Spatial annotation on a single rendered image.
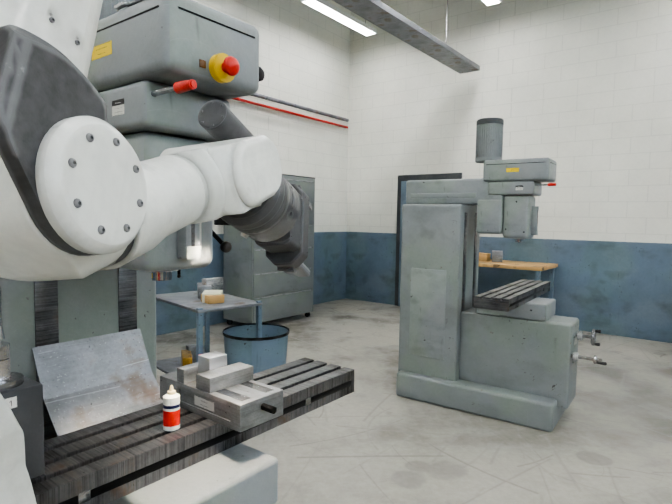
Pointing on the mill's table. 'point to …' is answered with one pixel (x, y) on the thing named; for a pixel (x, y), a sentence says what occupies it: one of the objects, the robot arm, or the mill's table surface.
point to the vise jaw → (224, 377)
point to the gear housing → (156, 110)
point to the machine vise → (224, 399)
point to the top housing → (173, 48)
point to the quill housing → (146, 144)
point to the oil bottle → (171, 410)
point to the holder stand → (27, 417)
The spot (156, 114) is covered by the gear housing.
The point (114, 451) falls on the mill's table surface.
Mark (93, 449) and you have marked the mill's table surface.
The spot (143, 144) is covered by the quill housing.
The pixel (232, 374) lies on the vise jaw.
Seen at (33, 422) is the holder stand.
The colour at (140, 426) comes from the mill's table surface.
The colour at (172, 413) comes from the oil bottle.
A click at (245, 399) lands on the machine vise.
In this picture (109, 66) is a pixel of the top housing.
